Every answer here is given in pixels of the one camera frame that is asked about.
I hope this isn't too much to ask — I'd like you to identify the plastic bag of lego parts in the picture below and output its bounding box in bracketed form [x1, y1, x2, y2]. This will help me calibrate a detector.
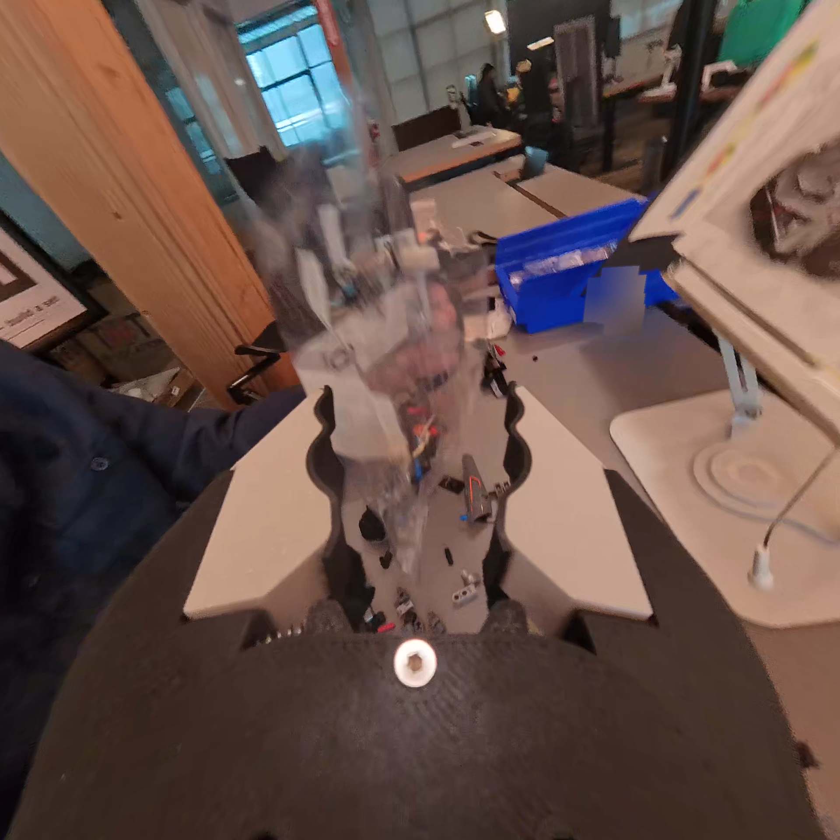
[249, 98, 475, 578]

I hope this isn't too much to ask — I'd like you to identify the wooden post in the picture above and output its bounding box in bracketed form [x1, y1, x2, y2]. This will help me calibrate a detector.
[0, 0, 296, 409]

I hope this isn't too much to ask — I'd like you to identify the clear plastic bag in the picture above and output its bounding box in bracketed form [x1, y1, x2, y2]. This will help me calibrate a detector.
[508, 246, 618, 287]

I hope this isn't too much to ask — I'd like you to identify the person's left forearm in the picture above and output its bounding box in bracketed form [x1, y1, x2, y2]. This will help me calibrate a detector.
[184, 386, 309, 501]

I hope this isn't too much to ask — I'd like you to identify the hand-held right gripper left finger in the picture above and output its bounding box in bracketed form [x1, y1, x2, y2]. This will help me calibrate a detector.
[184, 386, 360, 622]

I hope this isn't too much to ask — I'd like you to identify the grey lego panel orange stripe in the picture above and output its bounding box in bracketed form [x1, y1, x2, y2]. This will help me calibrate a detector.
[461, 453, 497, 524]

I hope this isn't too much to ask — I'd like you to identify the black mesh office chair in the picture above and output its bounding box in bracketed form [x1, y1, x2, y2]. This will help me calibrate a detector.
[225, 146, 290, 204]

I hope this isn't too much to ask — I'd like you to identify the black metal pole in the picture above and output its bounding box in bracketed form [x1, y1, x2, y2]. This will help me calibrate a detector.
[666, 0, 719, 165]

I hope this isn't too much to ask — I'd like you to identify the small black lego assembly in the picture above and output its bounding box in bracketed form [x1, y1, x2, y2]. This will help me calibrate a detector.
[481, 348, 511, 399]

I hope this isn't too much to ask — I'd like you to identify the black monitor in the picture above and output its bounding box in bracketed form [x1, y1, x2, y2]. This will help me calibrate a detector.
[508, 0, 621, 60]

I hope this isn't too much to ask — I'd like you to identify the black framed marker sign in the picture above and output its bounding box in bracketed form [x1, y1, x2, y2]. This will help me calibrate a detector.
[0, 210, 107, 353]

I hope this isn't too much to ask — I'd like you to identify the blue plastic bin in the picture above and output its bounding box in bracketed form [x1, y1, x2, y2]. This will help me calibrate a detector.
[494, 197, 680, 334]

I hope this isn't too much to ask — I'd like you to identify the long wooden table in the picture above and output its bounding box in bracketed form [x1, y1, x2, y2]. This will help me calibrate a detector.
[384, 125, 522, 186]

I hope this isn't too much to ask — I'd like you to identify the white book stand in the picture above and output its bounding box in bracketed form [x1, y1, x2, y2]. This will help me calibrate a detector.
[610, 256, 840, 629]

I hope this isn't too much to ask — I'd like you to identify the black tripod handle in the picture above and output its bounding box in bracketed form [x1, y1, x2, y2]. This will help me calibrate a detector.
[226, 322, 284, 406]

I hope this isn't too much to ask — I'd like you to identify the person's dark blue jacket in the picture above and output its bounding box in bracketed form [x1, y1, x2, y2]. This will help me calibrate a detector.
[0, 341, 198, 788]

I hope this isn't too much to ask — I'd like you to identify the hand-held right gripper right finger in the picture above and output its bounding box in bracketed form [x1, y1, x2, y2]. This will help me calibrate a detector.
[482, 384, 657, 621]

